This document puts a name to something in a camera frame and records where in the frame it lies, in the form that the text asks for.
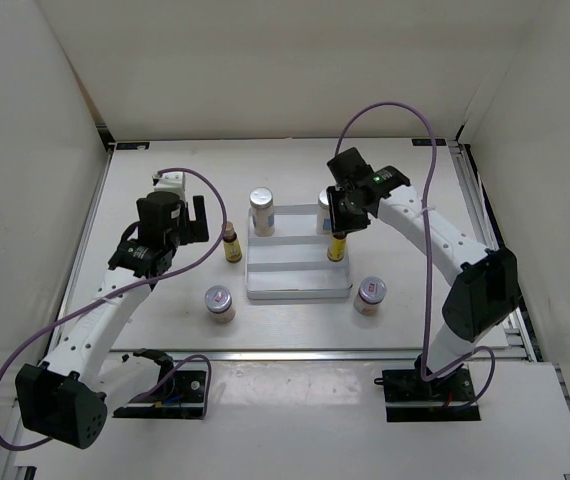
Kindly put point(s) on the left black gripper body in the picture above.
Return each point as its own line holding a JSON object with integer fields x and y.
{"x": 191, "y": 232}

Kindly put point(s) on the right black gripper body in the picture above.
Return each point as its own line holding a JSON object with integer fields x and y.
{"x": 347, "y": 218}

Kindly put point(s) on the tall jar silver lid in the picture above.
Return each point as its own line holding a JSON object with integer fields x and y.
{"x": 262, "y": 211}
{"x": 323, "y": 220}

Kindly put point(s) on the small yellow bottle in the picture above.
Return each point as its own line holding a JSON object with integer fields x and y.
{"x": 232, "y": 249}
{"x": 337, "y": 247}

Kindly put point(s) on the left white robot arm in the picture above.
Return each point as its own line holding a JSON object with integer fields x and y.
{"x": 67, "y": 397}

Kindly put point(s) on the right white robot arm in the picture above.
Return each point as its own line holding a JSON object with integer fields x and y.
{"x": 483, "y": 281}

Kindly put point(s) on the white divided tray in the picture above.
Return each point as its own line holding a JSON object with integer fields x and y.
{"x": 292, "y": 264}

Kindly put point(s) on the short jar right red label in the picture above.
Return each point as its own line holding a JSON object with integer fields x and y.
{"x": 370, "y": 295}

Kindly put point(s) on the short jar red label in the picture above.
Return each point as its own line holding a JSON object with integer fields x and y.
{"x": 219, "y": 303}
{"x": 370, "y": 295}

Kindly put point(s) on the short jar left red label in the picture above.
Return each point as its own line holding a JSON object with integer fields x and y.
{"x": 219, "y": 303}

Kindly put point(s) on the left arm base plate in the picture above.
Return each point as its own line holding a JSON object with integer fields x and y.
{"x": 183, "y": 396}

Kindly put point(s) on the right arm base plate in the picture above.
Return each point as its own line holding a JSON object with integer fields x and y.
{"x": 409, "y": 400}

